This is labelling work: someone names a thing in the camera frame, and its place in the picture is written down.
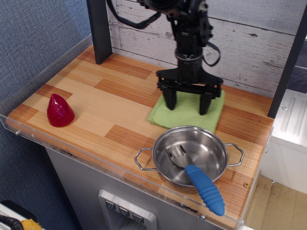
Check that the stainless steel pot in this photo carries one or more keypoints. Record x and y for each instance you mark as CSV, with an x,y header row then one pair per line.
x,y
189,155

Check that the dark right frame post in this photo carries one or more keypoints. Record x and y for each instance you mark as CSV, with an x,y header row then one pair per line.
x,y
289,66

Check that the green cloth napkin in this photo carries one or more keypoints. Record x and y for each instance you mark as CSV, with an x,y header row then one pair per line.
x,y
186,112

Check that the white ribbed side unit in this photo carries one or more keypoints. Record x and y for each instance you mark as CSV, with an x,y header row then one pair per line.
x,y
285,156

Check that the clear acrylic table guard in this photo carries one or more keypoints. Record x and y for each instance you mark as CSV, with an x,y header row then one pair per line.
x,y
110,131

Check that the silver dispenser button panel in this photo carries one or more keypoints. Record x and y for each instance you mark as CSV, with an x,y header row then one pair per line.
x,y
121,214

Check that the grey toy fridge cabinet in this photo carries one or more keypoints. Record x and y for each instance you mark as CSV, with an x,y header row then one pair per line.
x,y
82,183

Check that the red plastic cone toy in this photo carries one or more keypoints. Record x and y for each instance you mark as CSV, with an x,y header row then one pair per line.
x,y
59,113

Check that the blue handled slotted spatula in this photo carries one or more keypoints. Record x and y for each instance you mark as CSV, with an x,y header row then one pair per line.
x,y
207,190

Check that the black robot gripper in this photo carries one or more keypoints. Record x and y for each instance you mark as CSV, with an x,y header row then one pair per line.
x,y
189,76

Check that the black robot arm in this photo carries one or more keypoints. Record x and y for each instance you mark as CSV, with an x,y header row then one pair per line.
x,y
192,31

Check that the yellow and black object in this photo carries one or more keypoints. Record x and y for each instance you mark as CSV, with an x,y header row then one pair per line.
x,y
15,224

